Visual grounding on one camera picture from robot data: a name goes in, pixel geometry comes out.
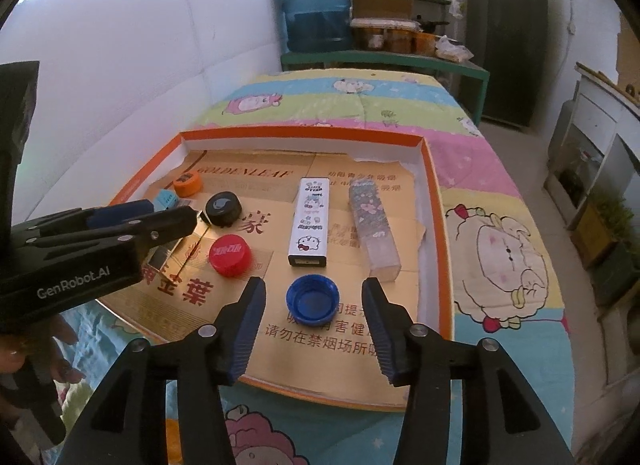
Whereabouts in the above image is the small orange bottle cap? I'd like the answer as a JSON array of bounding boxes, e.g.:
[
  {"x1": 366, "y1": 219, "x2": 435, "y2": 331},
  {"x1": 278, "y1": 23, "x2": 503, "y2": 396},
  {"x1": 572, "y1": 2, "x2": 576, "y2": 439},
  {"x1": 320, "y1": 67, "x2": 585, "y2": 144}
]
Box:
[{"x1": 172, "y1": 170, "x2": 204, "y2": 198}]

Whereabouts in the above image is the blue bottle cap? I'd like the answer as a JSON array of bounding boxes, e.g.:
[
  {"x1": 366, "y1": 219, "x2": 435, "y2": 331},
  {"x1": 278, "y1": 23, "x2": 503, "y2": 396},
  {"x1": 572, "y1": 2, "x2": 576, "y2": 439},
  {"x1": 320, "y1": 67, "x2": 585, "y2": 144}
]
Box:
[{"x1": 285, "y1": 273, "x2": 340, "y2": 326}]

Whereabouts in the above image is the person's left hand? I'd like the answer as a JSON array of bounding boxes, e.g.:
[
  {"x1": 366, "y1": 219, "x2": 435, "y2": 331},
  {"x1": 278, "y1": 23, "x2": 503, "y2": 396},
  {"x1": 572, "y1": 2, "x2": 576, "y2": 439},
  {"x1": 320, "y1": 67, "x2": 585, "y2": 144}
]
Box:
[{"x1": 0, "y1": 312, "x2": 82, "y2": 396}]

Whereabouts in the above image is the white cabinet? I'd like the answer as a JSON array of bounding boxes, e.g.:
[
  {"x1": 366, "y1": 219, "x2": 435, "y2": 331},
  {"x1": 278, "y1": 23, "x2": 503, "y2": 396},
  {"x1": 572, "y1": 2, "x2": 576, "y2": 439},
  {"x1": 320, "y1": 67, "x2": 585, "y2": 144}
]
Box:
[{"x1": 544, "y1": 61, "x2": 640, "y2": 226}]

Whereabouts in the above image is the gold and brown box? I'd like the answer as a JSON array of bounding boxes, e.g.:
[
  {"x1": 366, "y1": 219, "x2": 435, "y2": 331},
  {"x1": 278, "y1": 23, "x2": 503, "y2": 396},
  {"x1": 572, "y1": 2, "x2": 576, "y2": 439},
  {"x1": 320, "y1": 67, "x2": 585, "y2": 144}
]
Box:
[{"x1": 144, "y1": 217, "x2": 213, "y2": 274}]

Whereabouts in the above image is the orange food container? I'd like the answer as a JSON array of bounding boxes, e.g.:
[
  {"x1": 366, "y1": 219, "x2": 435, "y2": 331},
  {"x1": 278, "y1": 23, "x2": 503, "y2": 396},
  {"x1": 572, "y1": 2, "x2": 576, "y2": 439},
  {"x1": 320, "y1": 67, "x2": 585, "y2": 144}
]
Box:
[{"x1": 412, "y1": 32, "x2": 442, "y2": 56}]

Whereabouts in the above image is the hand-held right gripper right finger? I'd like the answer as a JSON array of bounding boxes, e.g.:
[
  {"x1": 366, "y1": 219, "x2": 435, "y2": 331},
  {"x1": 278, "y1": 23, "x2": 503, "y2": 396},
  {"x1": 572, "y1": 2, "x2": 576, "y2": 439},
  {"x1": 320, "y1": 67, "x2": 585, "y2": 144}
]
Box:
[{"x1": 361, "y1": 277, "x2": 576, "y2": 465}]

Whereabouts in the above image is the crate with green plants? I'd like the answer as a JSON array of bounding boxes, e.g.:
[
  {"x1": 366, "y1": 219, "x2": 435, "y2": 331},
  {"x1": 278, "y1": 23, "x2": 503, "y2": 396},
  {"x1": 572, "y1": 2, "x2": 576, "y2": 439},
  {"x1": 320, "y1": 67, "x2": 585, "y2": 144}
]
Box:
[{"x1": 570, "y1": 194, "x2": 640, "y2": 307}]

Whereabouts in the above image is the red bottle cap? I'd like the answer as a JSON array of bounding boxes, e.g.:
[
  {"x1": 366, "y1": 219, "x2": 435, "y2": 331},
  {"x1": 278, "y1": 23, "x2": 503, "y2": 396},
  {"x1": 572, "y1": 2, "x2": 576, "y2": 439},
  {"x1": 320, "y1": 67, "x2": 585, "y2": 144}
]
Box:
[{"x1": 208, "y1": 233, "x2": 255, "y2": 279}]

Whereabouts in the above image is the brown cardboard box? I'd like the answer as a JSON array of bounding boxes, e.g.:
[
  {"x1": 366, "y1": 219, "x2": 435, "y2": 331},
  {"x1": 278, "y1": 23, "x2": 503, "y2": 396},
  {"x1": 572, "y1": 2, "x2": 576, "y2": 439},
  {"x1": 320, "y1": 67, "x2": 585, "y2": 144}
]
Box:
[{"x1": 352, "y1": 0, "x2": 414, "y2": 20}]

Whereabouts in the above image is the orange-rimmed shallow cardboard box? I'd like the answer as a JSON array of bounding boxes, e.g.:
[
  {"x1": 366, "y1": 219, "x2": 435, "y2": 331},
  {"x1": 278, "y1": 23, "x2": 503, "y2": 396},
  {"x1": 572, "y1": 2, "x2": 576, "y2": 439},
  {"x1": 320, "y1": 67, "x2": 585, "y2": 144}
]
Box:
[{"x1": 97, "y1": 127, "x2": 456, "y2": 414}]

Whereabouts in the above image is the crumpled plastic bag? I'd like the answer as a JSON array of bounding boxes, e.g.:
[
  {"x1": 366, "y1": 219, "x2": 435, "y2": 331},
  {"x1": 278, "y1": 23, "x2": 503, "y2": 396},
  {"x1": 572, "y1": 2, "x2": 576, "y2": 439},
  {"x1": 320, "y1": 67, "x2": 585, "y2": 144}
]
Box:
[{"x1": 434, "y1": 36, "x2": 474, "y2": 64}]

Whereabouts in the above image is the teal rectangular box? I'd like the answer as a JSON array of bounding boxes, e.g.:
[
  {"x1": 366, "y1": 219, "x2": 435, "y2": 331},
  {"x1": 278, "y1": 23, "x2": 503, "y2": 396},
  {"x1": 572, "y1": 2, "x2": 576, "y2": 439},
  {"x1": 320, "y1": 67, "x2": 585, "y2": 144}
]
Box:
[{"x1": 152, "y1": 189, "x2": 181, "y2": 212}]

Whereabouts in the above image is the blue water jug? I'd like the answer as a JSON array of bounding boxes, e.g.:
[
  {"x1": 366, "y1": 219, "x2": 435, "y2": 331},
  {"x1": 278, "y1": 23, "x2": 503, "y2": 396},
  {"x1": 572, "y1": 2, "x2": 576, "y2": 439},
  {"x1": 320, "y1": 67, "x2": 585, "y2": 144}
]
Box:
[{"x1": 276, "y1": 0, "x2": 352, "y2": 54}]

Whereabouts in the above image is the clear plastic floral box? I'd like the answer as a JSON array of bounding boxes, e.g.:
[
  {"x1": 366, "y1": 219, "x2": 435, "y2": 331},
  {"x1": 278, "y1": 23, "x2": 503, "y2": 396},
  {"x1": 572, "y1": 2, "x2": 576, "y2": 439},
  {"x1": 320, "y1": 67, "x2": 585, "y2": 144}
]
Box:
[{"x1": 347, "y1": 179, "x2": 403, "y2": 280}]

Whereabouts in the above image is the black bottle cap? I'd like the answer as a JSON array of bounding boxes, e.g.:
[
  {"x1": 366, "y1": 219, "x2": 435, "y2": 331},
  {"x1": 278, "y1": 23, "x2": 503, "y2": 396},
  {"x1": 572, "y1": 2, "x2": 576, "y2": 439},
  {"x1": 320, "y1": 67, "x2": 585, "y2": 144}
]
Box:
[{"x1": 204, "y1": 191, "x2": 242, "y2": 228}]

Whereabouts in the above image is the dark grey refrigerator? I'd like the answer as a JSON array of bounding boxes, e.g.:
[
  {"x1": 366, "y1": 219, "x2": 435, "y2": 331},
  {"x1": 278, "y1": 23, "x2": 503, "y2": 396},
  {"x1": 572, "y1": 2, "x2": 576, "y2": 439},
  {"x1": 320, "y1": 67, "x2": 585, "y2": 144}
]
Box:
[{"x1": 464, "y1": 0, "x2": 550, "y2": 134}]

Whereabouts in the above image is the clear food container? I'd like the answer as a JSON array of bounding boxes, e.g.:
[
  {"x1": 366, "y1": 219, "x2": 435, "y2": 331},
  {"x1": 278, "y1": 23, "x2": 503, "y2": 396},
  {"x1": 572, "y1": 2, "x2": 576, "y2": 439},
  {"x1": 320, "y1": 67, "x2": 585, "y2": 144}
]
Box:
[{"x1": 349, "y1": 17, "x2": 419, "y2": 52}]

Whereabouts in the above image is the white cartoon-print box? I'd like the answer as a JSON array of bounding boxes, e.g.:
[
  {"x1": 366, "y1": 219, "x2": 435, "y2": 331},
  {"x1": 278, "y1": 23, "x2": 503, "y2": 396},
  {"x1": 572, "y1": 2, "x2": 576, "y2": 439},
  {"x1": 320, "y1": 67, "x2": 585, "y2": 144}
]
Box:
[{"x1": 286, "y1": 177, "x2": 330, "y2": 269}]

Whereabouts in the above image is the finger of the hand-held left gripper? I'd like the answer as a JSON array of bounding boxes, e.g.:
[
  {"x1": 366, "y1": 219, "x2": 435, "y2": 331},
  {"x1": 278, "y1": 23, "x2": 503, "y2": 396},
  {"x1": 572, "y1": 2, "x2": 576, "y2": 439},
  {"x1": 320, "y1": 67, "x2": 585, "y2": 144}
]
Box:
[
  {"x1": 11, "y1": 199, "x2": 154, "y2": 242},
  {"x1": 24, "y1": 206, "x2": 198, "y2": 253}
]

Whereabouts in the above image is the printed cardboard liner sheet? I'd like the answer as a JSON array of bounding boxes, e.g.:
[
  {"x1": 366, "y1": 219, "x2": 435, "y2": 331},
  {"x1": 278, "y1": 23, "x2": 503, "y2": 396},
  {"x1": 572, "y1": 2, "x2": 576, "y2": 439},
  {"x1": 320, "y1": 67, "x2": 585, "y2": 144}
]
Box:
[{"x1": 100, "y1": 148, "x2": 429, "y2": 409}]

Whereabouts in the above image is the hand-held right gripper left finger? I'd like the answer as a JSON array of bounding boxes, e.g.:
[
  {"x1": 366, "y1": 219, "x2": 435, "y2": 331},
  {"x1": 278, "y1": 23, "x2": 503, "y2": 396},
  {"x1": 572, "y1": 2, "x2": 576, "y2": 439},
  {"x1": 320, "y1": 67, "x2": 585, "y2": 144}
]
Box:
[{"x1": 55, "y1": 276, "x2": 267, "y2": 465}]

